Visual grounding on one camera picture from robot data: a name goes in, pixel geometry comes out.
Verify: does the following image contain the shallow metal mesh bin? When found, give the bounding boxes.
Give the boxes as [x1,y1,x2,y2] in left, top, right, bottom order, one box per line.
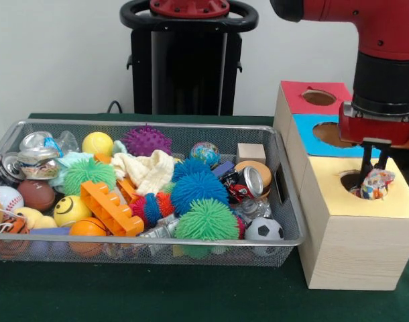
[0,119,308,268]

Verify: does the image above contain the red and blue spiky toy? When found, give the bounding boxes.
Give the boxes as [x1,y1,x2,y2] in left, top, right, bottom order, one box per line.
[129,193,176,226]

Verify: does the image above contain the green spiky rubber ball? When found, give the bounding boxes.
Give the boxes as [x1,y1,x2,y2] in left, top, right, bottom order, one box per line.
[62,157,117,197]
[175,198,241,242]

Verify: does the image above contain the black and white soccer ball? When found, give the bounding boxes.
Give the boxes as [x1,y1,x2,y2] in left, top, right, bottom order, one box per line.
[245,216,286,256]

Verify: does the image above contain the purple spiky ball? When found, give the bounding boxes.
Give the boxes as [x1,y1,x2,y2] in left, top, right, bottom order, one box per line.
[121,123,174,157]

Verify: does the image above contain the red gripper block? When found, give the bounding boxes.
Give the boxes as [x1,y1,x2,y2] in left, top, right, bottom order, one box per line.
[337,102,409,189]

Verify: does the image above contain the polka dot cloth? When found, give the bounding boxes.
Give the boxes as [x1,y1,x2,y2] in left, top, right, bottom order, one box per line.
[350,169,396,201]

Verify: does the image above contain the wooden box with three holes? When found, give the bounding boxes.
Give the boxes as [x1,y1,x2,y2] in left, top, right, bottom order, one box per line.
[273,80,409,291]

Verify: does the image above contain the yellow smiley face ball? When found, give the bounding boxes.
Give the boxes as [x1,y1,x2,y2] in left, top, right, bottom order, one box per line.
[53,195,93,227]

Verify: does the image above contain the yellow tennis ball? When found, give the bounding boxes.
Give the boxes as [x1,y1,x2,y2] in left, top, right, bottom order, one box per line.
[82,131,115,157]

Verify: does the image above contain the white baseball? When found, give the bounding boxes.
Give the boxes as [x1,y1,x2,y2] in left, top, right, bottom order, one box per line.
[0,185,25,212]

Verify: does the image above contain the black pedestal with red base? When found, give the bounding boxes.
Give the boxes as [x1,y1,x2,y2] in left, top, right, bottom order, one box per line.
[119,0,259,117]

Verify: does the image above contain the orange toy building brick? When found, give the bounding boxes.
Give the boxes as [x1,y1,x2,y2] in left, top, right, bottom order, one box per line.
[80,180,145,237]

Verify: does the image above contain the blue spiky rubber ball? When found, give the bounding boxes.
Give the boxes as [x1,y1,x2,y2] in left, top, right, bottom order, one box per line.
[172,170,229,215]

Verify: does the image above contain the dark green table cloth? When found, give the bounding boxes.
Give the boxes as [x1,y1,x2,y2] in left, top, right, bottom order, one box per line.
[0,113,409,322]

